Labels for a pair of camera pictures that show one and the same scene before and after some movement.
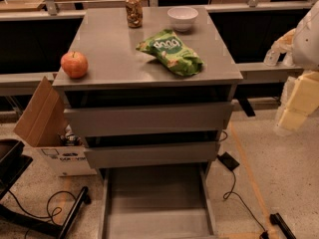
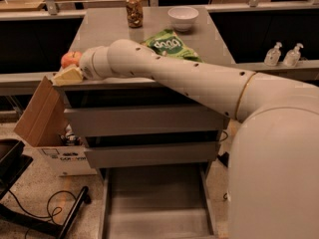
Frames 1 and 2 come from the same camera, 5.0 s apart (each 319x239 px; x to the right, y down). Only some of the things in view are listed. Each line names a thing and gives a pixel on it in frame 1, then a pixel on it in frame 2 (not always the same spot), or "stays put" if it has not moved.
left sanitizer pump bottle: [271, 58] stays put
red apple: [74, 64] stays put
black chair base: [12, 165] stays put
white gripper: [307, 42] -> [86, 64]
